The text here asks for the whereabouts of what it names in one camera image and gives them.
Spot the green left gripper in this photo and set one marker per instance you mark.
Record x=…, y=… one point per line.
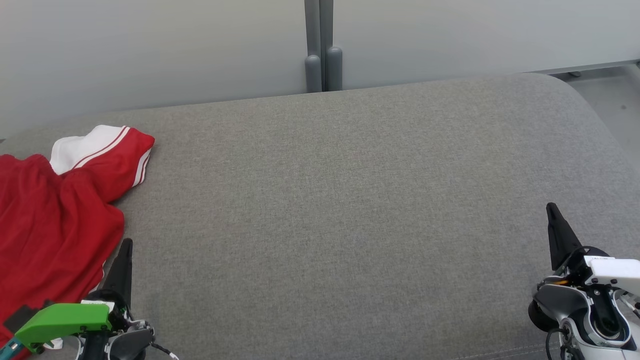
x=65, y=317

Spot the red white basketball shorts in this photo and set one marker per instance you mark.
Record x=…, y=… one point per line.
x=50, y=235

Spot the teal left camera connector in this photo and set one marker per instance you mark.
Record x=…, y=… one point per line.
x=9, y=346

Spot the grey fabric sofa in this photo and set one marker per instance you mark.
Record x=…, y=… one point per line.
x=350, y=210

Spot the grey partition base rail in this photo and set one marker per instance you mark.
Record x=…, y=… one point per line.
x=595, y=66

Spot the grey partition post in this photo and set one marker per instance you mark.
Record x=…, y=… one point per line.
x=313, y=72
x=334, y=67

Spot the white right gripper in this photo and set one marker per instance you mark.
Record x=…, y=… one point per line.
x=615, y=275

